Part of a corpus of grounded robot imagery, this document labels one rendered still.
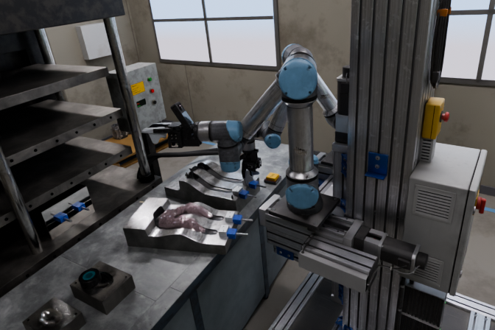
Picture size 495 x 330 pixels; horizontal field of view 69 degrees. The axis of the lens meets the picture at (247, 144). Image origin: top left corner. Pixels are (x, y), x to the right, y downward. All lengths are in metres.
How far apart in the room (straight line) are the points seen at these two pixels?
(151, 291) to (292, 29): 2.97
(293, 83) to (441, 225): 0.75
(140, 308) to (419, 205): 1.12
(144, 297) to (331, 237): 0.78
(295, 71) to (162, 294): 1.03
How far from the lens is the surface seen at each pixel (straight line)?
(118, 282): 1.61
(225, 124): 1.25
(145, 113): 2.50
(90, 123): 2.16
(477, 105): 3.53
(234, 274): 2.04
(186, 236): 1.70
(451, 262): 1.56
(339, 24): 3.66
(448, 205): 1.42
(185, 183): 2.03
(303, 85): 1.11
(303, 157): 1.23
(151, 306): 1.57
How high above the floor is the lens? 1.92
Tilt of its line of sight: 25 degrees down
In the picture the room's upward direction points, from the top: 6 degrees counter-clockwise
